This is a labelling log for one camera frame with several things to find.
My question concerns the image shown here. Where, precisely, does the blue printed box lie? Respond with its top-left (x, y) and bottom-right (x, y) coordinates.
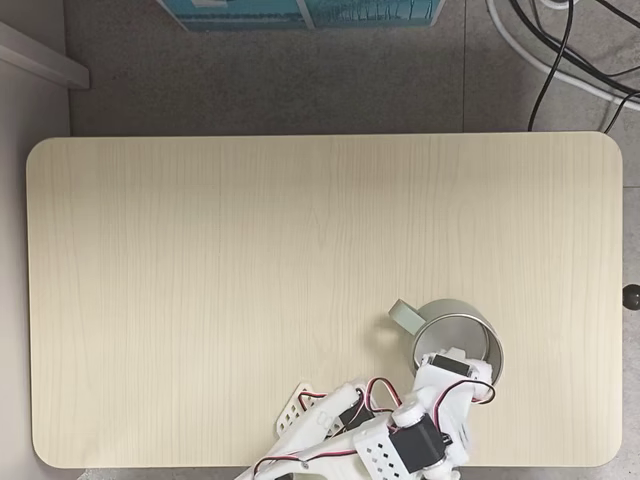
top-left (299, 0), bottom-right (446, 30)
top-left (157, 0), bottom-right (312, 32)

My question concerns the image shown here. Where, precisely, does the white shelf board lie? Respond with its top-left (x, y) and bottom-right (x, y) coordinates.
top-left (0, 20), bottom-right (92, 92)

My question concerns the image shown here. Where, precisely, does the red black servo wire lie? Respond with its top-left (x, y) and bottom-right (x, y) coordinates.
top-left (433, 379), bottom-right (497, 432)
top-left (252, 447), bottom-right (357, 477)

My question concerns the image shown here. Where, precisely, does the metal cup with handle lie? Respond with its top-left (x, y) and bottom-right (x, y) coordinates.
top-left (388, 298), bottom-right (505, 396)

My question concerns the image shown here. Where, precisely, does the black cable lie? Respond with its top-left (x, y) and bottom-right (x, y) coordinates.
top-left (527, 0), bottom-right (574, 132)
top-left (601, 91), bottom-right (640, 134)
top-left (508, 0), bottom-right (640, 96)

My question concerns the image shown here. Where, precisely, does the white cable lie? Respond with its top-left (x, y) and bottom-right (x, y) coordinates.
top-left (485, 0), bottom-right (640, 112)

